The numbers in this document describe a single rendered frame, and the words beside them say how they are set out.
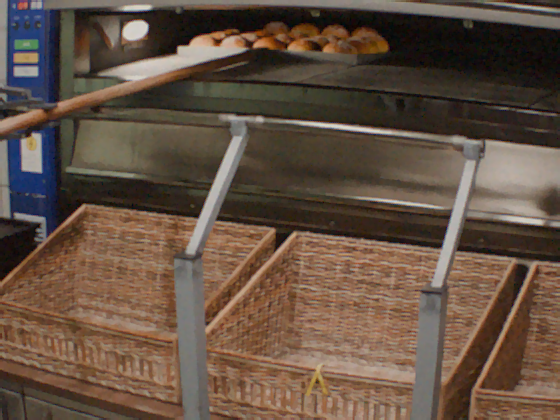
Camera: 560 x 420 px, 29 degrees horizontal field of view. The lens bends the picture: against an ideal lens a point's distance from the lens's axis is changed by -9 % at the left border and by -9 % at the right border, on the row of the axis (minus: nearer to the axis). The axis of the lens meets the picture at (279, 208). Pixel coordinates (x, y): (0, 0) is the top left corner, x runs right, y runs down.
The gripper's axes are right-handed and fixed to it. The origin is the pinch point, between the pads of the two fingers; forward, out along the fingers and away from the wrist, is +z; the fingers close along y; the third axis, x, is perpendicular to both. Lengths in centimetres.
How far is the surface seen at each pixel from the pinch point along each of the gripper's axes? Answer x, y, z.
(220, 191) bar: -8.0, 14.3, 38.3
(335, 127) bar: -18, 2, 57
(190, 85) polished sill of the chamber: -55, 2, 4
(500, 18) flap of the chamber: -40, -20, 85
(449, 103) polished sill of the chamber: -55, 2, 68
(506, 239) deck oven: -56, 31, 83
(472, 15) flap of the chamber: -40, -20, 79
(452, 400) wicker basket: -12, 52, 86
